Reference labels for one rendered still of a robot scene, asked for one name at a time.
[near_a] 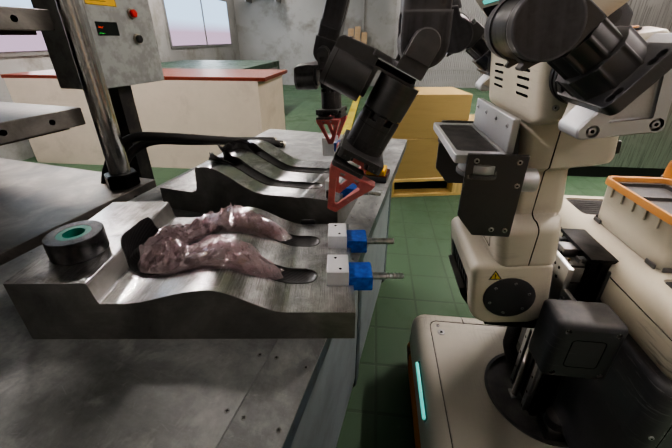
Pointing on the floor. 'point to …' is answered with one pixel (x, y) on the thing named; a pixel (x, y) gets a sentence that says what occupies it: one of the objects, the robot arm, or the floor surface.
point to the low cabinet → (222, 64)
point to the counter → (163, 112)
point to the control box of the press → (102, 28)
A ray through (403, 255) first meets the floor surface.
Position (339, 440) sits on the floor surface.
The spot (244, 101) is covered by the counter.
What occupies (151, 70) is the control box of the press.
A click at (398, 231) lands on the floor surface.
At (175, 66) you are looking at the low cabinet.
